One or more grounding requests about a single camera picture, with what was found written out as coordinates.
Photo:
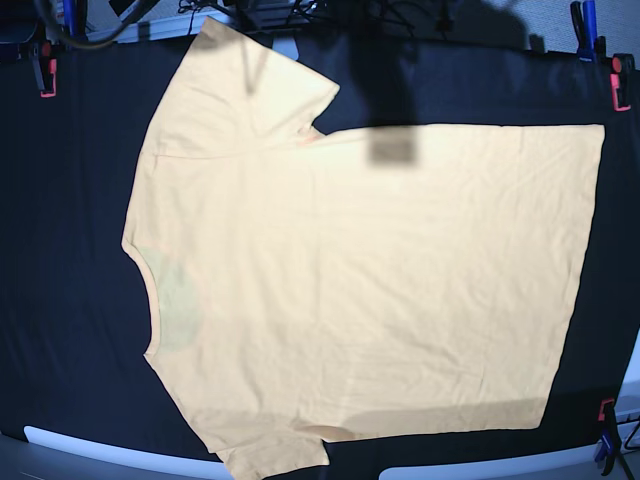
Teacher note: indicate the yellow t-shirt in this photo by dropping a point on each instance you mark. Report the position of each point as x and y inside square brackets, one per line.
[374, 282]

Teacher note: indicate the black table cloth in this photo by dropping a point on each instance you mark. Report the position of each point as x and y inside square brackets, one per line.
[74, 313]

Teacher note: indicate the red black clamp left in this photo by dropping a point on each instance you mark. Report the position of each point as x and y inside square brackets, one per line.
[45, 69]

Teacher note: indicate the red black clamp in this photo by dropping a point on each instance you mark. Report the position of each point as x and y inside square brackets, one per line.
[622, 66]
[45, 69]

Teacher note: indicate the blue clamp top right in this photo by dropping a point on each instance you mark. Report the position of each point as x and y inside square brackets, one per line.
[591, 46]

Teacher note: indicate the blue clamp top left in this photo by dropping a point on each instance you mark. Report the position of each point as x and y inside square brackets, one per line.
[74, 16]

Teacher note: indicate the red black clamp right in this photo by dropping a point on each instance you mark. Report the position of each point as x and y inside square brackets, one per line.
[622, 66]

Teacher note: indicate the red blue clamp lower right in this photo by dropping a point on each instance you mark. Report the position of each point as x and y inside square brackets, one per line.
[609, 442]

